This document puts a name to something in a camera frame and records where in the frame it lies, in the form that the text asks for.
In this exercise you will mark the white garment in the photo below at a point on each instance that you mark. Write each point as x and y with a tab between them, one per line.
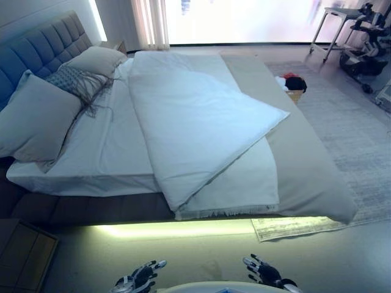
279	81

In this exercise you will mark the black wheeled machine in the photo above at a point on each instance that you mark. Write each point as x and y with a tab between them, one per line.
363	64

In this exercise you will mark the small plain beige pillow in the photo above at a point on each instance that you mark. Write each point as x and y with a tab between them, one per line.
97	59

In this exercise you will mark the red garment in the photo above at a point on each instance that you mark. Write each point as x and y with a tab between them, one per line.
288	75

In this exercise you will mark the dark bed frame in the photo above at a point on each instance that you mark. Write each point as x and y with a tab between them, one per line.
76	207

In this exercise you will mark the large plain beige pillow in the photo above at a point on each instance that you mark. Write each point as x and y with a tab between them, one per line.
33	116

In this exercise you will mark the grey upholstered headboard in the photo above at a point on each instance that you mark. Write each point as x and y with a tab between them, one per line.
46	42

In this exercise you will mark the metal frame table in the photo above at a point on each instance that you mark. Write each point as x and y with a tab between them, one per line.
339	12

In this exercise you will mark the white duvet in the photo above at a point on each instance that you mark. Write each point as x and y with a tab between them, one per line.
189	116

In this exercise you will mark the mattress with white sheet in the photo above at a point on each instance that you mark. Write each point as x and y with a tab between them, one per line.
107	146

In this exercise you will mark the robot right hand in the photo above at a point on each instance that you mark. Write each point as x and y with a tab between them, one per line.
265	270

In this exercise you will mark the wooden nightstand with panels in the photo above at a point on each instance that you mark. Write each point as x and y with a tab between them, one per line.
24	253

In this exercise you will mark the beige curtain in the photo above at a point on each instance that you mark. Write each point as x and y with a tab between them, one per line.
149	21

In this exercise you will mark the bright window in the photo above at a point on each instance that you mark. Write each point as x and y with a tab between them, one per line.
238	21

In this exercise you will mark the grey patterned rug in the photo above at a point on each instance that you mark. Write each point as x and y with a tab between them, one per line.
342	128

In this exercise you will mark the black garment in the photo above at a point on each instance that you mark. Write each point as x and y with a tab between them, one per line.
295	83

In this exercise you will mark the small wooden nightstand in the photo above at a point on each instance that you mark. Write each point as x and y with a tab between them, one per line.
117	46

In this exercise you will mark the wooden laundry basket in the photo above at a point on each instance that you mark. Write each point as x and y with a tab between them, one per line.
296	96

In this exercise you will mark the grey robot torso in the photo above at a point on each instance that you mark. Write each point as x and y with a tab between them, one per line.
214	288

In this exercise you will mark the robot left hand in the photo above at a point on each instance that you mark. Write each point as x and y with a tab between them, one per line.
139	276

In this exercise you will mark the patterned fringed pillow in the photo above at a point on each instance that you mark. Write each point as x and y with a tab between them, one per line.
73	79

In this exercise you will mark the beige bed blanket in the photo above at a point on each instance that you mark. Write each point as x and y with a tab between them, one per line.
299	171

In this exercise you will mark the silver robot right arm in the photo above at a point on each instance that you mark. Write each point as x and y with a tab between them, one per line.
288	286

